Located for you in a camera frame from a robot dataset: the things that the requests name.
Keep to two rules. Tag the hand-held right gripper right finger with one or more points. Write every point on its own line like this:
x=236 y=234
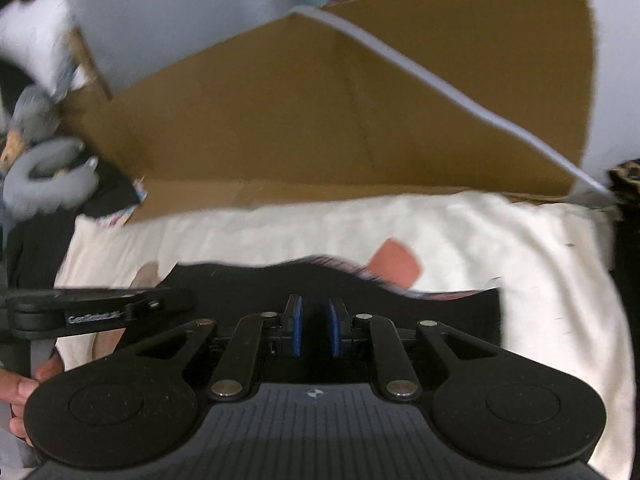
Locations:
x=334 y=327

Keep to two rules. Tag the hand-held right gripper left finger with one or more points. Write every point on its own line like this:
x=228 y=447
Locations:
x=298 y=327

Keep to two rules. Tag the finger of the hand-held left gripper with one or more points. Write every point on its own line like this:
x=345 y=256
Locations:
x=165 y=302

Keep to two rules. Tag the black knit sweater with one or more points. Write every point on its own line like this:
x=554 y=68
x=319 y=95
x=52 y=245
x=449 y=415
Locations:
x=240 y=285

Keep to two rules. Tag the person's left hand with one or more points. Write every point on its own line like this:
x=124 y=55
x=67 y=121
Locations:
x=17 y=390

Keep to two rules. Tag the grey plush toy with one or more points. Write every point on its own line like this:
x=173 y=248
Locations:
x=55 y=180

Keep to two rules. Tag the white printed bedsheet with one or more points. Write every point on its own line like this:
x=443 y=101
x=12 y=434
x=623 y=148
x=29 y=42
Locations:
x=525 y=260

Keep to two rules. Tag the flattened cardboard sheet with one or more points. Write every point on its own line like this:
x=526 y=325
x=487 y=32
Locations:
x=300 y=110

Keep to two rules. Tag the white pillow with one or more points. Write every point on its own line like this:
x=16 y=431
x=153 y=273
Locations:
x=35 y=35

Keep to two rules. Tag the leopard print cloth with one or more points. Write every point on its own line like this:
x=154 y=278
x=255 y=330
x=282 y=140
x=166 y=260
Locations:
x=627 y=175

